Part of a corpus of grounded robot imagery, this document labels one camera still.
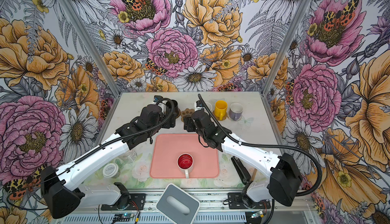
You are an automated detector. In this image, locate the brown paw print coaster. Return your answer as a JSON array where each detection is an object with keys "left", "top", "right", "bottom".
[{"left": 180, "top": 108, "right": 195, "bottom": 122}]

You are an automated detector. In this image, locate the pink plastic tray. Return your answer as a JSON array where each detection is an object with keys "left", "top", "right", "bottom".
[{"left": 150, "top": 134, "right": 219, "bottom": 179}]

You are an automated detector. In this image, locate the red inside white mug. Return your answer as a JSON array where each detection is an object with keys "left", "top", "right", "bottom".
[{"left": 177, "top": 153, "right": 194, "bottom": 179}]

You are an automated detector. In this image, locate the lavender mug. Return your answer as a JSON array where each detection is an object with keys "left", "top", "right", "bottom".
[{"left": 229, "top": 103, "right": 243, "bottom": 121}]

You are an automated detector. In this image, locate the green circuit board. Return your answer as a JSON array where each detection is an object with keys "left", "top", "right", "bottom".
[{"left": 112, "top": 213, "right": 137, "bottom": 223}]

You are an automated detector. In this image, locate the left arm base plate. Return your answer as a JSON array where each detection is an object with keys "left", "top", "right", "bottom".
[{"left": 101, "top": 193, "right": 146, "bottom": 211}]

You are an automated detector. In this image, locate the black stapler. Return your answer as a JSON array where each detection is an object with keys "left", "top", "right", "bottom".
[{"left": 231, "top": 157, "right": 251, "bottom": 185}]

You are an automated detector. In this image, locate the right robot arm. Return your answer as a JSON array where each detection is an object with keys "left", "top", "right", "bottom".
[{"left": 184, "top": 100, "right": 302, "bottom": 208}]

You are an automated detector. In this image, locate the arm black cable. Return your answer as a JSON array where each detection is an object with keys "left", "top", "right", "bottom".
[
  {"left": 197, "top": 93, "right": 323, "bottom": 224},
  {"left": 5, "top": 98, "right": 176, "bottom": 211}
]

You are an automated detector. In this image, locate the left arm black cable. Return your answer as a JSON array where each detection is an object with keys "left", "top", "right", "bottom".
[{"left": 5, "top": 98, "right": 176, "bottom": 211}]

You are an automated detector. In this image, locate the clear glass jar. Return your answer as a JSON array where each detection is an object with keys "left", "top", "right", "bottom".
[{"left": 120, "top": 149, "right": 138, "bottom": 163}]

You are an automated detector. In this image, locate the black mug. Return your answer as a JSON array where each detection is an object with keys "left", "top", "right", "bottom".
[{"left": 172, "top": 100, "right": 181, "bottom": 118}]

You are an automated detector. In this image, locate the tan rattan round coaster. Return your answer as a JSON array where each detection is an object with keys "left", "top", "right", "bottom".
[{"left": 216, "top": 114, "right": 228, "bottom": 121}]

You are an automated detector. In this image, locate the yellow mug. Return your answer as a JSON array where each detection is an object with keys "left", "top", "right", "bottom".
[{"left": 214, "top": 100, "right": 228, "bottom": 117}]

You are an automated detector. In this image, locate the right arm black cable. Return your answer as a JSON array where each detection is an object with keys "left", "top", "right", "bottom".
[{"left": 197, "top": 93, "right": 323, "bottom": 224}]

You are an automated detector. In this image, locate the white lidded jar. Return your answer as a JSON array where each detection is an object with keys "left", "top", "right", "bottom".
[{"left": 103, "top": 163, "right": 120, "bottom": 178}]

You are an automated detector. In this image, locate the grey tissue box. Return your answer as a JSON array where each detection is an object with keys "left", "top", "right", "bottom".
[{"left": 156, "top": 183, "right": 200, "bottom": 224}]

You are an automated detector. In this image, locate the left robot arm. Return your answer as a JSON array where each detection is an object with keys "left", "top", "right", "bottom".
[{"left": 41, "top": 96, "right": 177, "bottom": 219}]

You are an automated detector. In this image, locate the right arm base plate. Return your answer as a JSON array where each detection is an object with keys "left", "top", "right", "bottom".
[{"left": 227, "top": 192, "right": 271, "bottom": 210}]

